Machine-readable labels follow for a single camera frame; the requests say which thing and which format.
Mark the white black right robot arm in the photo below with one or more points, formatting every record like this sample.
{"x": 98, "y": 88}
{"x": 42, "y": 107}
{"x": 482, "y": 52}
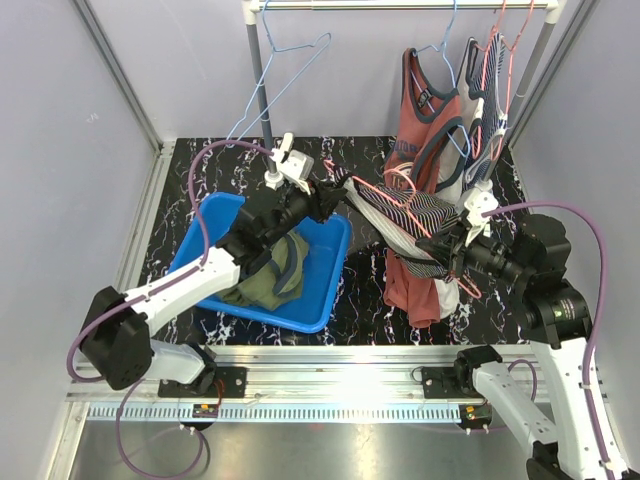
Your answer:
{"x": 577, "y": 441}

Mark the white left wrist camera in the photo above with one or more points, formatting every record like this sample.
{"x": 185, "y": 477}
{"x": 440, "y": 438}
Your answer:
{"x": 291, "y": 166}

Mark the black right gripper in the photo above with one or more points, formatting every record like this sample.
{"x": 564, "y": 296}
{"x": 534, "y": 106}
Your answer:
{"x": 447, "y": 245}

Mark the pink hanger at right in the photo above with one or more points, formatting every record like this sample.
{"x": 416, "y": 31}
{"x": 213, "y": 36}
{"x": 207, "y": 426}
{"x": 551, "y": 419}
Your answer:
{"x": 494, "y": 78}

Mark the green graphic tank top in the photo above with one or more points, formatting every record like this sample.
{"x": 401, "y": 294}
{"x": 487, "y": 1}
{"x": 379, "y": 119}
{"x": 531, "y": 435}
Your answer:
{"x": 279, "y": 281}

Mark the grey clothes rack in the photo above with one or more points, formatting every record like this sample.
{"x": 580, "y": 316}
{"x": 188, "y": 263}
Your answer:
{"x": 359, "y": 54}

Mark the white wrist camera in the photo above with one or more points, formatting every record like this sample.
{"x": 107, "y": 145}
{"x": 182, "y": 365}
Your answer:
{"x": 291, "y": 166}
{"x": 472, "y": 206}

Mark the pink wire hanger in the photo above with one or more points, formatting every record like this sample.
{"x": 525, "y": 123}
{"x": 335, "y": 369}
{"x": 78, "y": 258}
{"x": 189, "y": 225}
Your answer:
{"x": 402, "y": 287}

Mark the red graphic tank top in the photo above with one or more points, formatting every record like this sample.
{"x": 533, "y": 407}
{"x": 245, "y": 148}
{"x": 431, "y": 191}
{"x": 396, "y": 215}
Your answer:
{"x": 422, "y": 158}

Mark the black white striped tank top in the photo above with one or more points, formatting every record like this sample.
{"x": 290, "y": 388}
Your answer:
{"x": 400, "y": 217}

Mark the blue plastic bin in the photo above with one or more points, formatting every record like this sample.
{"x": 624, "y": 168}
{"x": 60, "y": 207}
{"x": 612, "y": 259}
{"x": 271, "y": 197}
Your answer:
{"x": 322, "y": 267}

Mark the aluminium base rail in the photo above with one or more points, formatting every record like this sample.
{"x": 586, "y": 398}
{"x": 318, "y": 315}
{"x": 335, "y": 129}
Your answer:
{"x": 323, "y": 384}

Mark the white navy trimmed tank top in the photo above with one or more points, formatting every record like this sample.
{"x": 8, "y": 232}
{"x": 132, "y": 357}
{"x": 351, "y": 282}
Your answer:
{"x": 467, "y": 102}

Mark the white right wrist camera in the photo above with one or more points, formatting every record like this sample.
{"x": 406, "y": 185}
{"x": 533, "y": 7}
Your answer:
{"x": 472, "y": 206}

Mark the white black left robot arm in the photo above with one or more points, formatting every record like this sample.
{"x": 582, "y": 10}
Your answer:
{"x": 117, "y": 335}

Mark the navy striped tank top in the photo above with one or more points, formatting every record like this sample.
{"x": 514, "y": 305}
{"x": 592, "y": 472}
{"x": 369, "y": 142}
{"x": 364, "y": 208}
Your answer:
{"x": 476, "y": 171}

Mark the blue hanger under red top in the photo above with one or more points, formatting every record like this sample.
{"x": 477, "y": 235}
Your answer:
{"x": 452, "y": 85}

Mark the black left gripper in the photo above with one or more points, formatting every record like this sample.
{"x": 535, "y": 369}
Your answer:
{"x": 323, "y": 200}

